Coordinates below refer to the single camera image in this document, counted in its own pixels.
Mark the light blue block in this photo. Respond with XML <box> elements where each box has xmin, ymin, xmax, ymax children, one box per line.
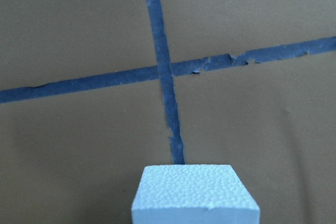
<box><xmin>131</xmin><ymin>164</ymin><xmax>260</xmax><ymax>223</ymax></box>

